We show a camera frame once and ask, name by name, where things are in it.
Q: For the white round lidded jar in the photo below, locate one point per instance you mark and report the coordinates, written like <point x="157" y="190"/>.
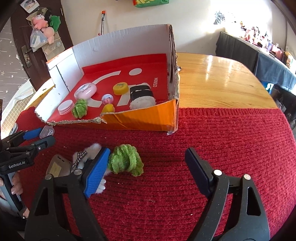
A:
<point x="65" y="107"/>

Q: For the person left hand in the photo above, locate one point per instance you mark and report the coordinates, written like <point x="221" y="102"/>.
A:
<point x="17" y="186"/>

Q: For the clear small plastic box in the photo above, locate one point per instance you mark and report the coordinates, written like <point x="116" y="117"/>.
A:
<point x="46" y="131"/>

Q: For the red Miniso bag liner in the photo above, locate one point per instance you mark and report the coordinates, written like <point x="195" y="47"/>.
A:
<point x="134" y="70"/>

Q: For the pink plush toys on door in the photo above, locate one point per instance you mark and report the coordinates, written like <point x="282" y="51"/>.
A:
<point x="48" y="28"/>

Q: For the small yellow toy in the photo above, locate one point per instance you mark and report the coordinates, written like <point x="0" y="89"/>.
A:
<point x="108" y="108"/>

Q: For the small pink clear jar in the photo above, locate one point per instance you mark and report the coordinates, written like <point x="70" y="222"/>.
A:
<point x="107" y="99"/>

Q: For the white plush toy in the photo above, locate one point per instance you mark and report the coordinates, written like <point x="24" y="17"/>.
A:
<point x="83" y="158"/>

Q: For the black white plush roll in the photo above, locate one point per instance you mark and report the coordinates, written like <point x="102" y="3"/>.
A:
<point x="141" y="96"/>

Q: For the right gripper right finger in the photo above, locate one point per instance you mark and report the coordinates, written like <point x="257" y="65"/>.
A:
<point x="234" y="209"/>

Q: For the grey rounded case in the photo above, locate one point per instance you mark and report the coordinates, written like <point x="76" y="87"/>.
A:
<point x="59" y="166"/>

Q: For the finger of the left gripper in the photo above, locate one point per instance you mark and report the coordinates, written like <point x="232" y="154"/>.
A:
<point x="21" y="136"/>
<point x="12" y="150"/>

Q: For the green shopping bag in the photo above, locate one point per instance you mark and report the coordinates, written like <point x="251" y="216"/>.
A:
<point x="149" y="3"/>

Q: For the orange tipped metal pole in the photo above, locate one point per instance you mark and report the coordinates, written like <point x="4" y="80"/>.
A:
<point x="103" y="13"/>

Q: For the pink round device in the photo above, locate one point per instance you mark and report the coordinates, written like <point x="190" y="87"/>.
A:
<point x="85" y="91"/>

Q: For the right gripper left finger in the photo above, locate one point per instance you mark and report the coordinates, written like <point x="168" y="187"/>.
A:
<point x="48" y="219"/>

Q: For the green fuzzy scrunchie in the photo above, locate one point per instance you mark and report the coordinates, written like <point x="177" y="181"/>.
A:
<point x="80" y="108"/>
<point x="125" y="158"/>

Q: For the yellow round tin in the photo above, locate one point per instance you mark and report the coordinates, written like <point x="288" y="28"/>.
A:
<point x="120" y="88"/>

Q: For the blue cloth covered desk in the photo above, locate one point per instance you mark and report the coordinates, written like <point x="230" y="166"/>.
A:
<point x="265" y="67"/>

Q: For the orange white cardboard box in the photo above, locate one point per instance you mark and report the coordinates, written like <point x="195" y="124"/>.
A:
<point x="66" y="68"/>

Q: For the dark brown door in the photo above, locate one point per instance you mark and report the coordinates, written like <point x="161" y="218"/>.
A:
<point x="31" y="44"/>

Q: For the red knitted table mat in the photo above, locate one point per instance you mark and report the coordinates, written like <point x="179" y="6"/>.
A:
<point x="164" y="203"/>

